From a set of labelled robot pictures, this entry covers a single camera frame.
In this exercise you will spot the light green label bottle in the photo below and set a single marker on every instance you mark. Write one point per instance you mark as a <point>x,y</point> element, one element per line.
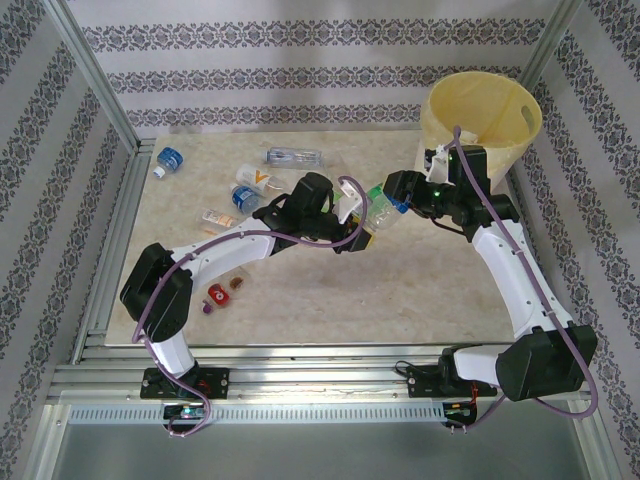
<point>328,205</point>

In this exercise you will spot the green-cap clear bottle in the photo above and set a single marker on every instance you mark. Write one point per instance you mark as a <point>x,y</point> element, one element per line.
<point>387,216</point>

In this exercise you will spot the green plastic bottle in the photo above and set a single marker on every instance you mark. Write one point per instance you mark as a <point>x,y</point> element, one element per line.
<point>375,191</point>

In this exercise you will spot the clear bottle with blue print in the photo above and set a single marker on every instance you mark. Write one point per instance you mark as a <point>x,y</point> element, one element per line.
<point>292,157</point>

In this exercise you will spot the white orange V label bottle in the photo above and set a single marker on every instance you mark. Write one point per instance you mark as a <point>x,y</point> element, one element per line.
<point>255,177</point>

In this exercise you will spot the dark blue label bottle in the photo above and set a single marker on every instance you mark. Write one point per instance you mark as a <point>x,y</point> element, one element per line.
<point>246,199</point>

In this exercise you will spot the clear bottle orange white label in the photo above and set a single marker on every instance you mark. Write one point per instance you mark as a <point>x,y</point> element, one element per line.
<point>220,219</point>

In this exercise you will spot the small red plastic bottle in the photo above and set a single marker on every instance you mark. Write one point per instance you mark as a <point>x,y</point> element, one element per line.
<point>218,295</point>

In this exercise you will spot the small blue label water bottle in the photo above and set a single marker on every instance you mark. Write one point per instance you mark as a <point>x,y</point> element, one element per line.
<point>170,159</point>

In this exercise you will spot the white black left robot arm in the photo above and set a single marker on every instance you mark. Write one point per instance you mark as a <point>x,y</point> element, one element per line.
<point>225,250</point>

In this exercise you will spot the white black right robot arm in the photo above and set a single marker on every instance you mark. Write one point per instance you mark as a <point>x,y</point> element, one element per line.
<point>510,270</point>

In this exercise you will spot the white ribbed plastic bin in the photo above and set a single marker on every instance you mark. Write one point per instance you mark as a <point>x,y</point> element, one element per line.
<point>502,167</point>

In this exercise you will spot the right controller board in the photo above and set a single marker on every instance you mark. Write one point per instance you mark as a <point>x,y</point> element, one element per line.
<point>457,409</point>

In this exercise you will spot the controller board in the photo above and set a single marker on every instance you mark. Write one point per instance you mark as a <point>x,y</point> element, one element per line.
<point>457,409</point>
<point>185,411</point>

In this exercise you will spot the grey metal shelf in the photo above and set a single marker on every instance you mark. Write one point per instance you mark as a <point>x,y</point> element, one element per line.
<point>320,455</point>

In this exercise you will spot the left controller board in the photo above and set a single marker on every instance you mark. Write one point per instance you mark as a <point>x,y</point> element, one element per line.
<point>185,411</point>

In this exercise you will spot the aluminium profile frame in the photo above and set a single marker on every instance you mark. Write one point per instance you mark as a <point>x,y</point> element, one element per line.
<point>300,372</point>

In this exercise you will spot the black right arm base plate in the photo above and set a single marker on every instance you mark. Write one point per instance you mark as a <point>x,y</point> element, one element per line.
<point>425,385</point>

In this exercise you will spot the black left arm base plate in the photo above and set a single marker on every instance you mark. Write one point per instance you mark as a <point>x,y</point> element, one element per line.
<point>217,382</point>

